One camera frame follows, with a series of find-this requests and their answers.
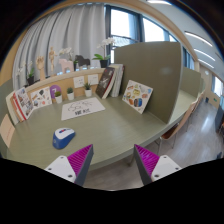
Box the wooden chair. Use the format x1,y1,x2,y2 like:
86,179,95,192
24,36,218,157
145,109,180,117
156,94,203,149

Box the wooden hand model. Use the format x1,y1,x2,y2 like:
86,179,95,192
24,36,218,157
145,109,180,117
36,56,46,81

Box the white upright books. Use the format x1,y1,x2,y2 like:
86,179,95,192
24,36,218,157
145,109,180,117
110,64,124,97

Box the green partition panel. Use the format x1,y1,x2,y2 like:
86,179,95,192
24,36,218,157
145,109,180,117
114,42,201,123

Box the small potted plant right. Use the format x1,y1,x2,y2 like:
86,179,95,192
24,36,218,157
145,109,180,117
83,82,92,97

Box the dark hardcover book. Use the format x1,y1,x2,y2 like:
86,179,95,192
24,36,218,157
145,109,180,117
96,67,115,99

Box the picture card with items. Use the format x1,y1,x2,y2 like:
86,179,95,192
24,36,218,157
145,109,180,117
31,87,52,109

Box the small orchid pot left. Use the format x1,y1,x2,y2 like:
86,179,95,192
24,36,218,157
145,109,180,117
17,61,35,86

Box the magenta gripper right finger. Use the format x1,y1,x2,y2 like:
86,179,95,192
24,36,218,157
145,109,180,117
134,145,181,185

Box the white orchid in black pot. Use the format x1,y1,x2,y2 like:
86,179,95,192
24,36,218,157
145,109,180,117
93,37,115,68

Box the blue and white mouse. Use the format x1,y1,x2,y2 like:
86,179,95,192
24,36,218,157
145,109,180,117
52,128,75,149

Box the black animal figure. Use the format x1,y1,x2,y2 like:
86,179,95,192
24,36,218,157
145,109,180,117
75,55,90,67

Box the small potted plant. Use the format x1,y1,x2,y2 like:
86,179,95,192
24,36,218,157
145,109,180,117
83,82,92,97
54,91,62,104
67,87,74,101

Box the small potted plant left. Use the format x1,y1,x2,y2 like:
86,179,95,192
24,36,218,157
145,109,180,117
54,91,62,104

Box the grey curtain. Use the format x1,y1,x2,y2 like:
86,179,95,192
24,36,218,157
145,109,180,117
13,3,105,90

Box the illustrated picture board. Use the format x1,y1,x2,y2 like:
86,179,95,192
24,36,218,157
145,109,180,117
122,80,153,114

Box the beige card at left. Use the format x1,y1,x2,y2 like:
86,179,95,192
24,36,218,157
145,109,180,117
0,115,15,147

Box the wooden mannequin figure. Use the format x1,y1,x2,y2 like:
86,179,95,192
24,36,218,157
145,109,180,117
49,47,57,72

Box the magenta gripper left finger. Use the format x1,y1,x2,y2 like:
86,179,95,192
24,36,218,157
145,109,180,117
45,144,94,186

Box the red edged picture book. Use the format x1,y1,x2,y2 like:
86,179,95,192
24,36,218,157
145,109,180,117
13,88,34,120

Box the purple round card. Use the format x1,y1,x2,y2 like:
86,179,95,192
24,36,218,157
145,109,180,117
50,85,61,99

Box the pink animal figure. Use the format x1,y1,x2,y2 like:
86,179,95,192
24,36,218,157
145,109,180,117
59,59,74,73

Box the small potted plant middle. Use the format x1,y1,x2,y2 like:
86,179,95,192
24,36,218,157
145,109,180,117
67,87,74,101

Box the white mouse pad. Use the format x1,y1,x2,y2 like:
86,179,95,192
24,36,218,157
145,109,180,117
61,97,105,121

